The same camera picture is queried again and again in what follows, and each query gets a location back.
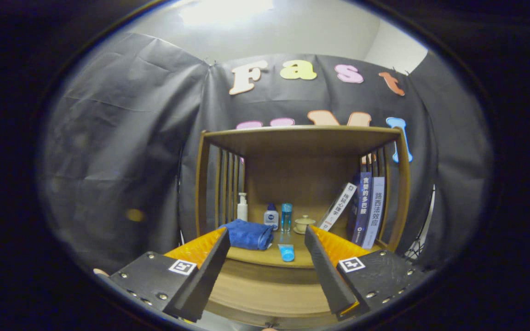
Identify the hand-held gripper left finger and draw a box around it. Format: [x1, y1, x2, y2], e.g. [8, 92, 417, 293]
[108, 227, 231, 323]

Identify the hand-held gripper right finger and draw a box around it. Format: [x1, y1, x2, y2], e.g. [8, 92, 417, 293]
[304, 225, 431, 322]

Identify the wooden countertop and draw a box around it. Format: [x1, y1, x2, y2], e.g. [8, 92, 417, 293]
[221, 228, 385, 268]

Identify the wooden cabinet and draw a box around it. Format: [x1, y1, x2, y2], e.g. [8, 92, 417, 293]
[195, 125, 411, 272]

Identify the beige lidded teacup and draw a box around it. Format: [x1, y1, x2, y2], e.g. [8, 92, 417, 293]
[293, 215, 316, 235]

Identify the blue folded towel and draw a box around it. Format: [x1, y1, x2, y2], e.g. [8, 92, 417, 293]
[219, 219, 275, 251]

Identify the white book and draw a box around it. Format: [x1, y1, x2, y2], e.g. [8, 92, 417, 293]
[319, 183, 357, 231]

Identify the clear blue bottle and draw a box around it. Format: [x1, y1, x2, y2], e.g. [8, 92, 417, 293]
[281, 203, 293, 233]

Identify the dark blue book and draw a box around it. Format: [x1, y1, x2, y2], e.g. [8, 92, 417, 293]
[347, 171, 373, 245]

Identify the white bottle with blue cap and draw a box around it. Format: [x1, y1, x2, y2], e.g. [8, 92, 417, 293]
[264, 203, 279, 230]

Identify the light purple book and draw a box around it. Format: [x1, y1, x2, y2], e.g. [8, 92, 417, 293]
[362, 177, 385, 250]

